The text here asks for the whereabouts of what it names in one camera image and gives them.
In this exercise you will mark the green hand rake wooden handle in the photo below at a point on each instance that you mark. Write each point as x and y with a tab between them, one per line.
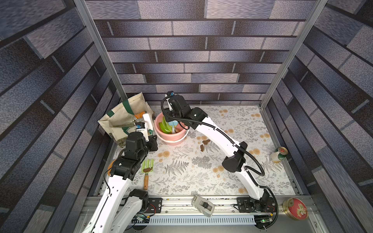
147	167

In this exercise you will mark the cream canvas tote bag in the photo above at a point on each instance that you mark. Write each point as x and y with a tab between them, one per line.
121	120

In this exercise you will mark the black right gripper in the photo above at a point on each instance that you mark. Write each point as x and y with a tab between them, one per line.
174	113

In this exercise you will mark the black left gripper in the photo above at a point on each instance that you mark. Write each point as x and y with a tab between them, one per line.
154	142

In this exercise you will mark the white green hand brush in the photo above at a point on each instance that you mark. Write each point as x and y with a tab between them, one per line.
148	124

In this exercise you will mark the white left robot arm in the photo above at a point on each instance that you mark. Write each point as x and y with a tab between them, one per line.
107	218

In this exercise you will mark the pink plastic bucket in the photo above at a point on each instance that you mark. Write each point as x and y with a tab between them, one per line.
169	139

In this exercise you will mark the grey tape dispenser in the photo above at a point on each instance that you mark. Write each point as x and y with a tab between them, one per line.
203	205

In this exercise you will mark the round red gold tin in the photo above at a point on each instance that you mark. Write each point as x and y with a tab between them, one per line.
295	209

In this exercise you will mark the orange tape roll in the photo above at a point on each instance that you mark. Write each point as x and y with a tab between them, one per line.
110	167

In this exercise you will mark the green trowel yellow blue handle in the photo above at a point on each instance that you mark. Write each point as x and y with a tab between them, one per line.
165	127

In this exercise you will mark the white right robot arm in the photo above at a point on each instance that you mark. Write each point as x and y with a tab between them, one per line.
238	160

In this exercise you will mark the blue trowel with soil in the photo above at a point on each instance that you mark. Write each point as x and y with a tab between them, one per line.
172	126

